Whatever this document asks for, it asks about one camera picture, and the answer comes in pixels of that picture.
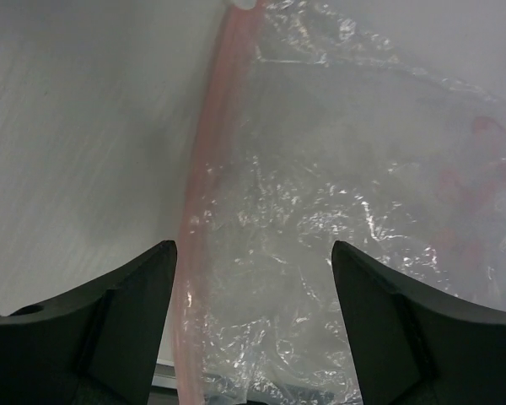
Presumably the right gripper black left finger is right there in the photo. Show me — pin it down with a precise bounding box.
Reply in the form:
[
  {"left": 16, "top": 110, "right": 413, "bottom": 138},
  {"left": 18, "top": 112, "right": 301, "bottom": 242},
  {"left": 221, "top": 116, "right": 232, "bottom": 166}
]
[{"left": 0, "top": 240, "right": 177, "bottom": 404}]

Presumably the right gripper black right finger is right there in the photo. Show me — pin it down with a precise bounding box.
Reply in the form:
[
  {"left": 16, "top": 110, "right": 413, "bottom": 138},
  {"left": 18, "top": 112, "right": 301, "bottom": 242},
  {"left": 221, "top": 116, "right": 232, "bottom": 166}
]
[{"left": 331, "top": 241, "right": 506, "bottom": 404}]

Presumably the clear zip top bag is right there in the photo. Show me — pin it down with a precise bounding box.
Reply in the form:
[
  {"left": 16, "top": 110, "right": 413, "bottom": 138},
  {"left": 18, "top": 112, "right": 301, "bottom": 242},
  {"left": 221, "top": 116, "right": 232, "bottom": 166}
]
[{"left": 173, "top": 1, "right": 506, "bottom": 404}]

